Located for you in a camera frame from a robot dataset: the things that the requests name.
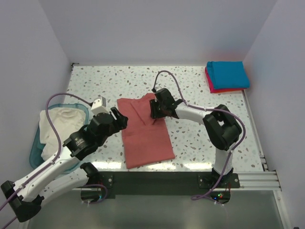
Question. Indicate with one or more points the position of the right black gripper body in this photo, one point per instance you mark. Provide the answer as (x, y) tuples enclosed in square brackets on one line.
[(155, 109)]

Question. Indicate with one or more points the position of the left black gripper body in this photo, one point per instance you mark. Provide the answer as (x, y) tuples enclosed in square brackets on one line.
[(116, 117)]

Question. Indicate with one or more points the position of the salmon pink t shirt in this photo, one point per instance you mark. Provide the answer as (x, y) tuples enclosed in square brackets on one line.
[(145, 140)]

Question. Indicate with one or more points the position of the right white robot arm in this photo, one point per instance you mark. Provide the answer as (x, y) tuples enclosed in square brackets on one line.
[(225, 130)]

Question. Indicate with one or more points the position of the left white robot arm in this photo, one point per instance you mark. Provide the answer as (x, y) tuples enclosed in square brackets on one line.
[(26, 195)]

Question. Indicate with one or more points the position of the cream white t shirt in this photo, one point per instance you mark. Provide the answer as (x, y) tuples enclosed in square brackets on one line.
[(65, 120)]

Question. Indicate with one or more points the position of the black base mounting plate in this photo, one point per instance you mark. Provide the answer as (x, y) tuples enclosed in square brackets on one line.
[(110, 184)]

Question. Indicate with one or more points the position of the folded magenta t shirt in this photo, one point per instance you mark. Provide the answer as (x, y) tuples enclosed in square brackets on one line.
[(213, 90)]

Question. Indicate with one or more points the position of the teal plastic basket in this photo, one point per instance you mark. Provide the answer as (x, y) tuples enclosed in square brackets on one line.
[(35, 158)]

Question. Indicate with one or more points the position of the folded blue t shirt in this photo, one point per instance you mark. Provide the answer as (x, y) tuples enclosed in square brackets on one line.
[(228, 75)]

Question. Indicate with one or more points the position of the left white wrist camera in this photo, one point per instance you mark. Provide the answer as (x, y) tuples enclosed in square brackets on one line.
[(99, 106)]

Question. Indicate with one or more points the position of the aluminium frame rail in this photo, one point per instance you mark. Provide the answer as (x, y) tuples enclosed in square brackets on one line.
[(249, 181)]

